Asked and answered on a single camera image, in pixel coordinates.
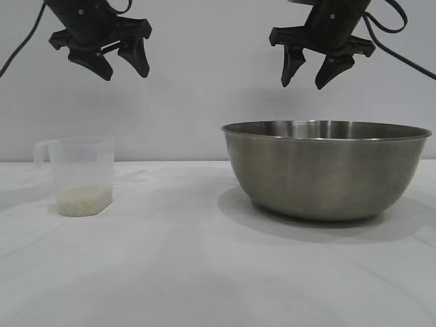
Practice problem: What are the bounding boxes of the clear plastic measuring cup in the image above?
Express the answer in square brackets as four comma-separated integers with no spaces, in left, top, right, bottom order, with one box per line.
[33,136,116,217]

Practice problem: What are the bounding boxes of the looped black left arm cable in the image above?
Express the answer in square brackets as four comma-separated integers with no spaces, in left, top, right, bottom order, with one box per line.
[106,0,134,15]

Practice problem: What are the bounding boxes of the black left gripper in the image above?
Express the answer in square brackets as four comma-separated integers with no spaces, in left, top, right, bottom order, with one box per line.
[44,0,153,82]

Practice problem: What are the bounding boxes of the white rice grains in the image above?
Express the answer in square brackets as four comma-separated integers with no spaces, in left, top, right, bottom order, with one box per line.
[57,183,113,217]

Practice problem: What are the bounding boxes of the long black left arm cable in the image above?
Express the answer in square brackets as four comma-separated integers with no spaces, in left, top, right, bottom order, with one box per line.
[0,2,47,78]

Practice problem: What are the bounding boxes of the long black arm cable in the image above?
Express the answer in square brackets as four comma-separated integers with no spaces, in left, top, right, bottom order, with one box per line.
[0,2,47,78]
[362,12,436,80]

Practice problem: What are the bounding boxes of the stainless steel mixing bowl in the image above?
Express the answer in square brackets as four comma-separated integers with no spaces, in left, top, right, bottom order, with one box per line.
[221,119,432,222]

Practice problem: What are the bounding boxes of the looped black right arm cable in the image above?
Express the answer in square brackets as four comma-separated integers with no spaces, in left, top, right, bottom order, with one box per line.
[366,0,409,34]

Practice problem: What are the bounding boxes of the long black right arm cable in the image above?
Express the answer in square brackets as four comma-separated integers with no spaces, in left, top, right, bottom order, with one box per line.
[362,12,436,80]

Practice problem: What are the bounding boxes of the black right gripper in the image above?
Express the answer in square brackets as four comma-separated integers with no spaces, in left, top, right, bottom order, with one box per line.
[268,0,377,91]

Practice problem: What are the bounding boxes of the looped black arm cable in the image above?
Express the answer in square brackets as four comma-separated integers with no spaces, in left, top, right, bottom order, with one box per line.
[366,0,409,34]
[106,0,134,15]

